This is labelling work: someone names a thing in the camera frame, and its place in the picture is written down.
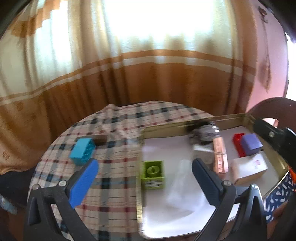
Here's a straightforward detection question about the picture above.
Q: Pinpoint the copper pink case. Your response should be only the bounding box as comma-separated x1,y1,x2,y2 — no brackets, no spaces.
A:
213,137,229,175

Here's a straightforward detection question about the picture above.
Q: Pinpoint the purple block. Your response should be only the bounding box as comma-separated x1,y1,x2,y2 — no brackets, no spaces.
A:
240,133,263,156

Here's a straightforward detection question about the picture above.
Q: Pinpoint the white box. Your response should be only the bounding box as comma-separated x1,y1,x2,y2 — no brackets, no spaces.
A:
231,151,268,185

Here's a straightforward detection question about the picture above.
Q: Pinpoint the blue toy brick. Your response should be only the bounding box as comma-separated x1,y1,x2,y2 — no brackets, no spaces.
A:
69,138,95,166

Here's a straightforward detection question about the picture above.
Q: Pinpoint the red toy brick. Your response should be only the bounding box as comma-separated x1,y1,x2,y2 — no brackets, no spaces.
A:
232,133,246,158

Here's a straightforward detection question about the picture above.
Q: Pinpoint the brown comb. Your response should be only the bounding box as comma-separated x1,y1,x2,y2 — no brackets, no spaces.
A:
92,135,107,146

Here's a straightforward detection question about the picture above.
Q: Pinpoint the green toy brick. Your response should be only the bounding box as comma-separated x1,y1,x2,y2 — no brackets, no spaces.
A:
141,160,166,190

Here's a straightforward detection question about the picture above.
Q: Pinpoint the wooden chair back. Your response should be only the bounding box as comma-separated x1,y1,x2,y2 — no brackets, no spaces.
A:
248,97,295,132

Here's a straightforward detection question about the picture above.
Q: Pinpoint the plaid tablecloth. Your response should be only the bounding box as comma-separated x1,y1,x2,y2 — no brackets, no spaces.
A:
31,101,209,240

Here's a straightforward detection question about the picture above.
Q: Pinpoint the gold metal tray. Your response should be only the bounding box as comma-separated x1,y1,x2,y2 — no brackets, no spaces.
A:
136,114,288,240

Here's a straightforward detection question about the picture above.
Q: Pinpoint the navy patterned cushion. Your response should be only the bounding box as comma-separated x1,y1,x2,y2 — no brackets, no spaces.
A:
264,171,295,223

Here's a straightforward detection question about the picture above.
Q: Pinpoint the beige orange curtain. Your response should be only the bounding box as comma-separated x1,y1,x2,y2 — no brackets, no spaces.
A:
1,1,257,174

